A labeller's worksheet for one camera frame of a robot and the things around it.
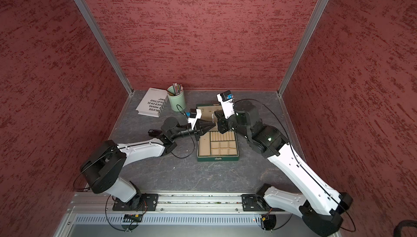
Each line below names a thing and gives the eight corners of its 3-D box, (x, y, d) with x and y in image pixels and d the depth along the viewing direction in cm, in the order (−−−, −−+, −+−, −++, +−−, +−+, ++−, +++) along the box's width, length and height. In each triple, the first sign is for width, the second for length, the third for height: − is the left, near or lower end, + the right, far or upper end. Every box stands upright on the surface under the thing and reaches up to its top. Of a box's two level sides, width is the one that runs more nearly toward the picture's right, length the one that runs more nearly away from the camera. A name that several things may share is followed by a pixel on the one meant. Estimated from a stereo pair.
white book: (137, 113, 109) (135, 110, 105) (151, 91, 123) (149, 87, 119) (158, 117, 107) (156, 113, 104) (170, 94, 121) (169, 90, 118)
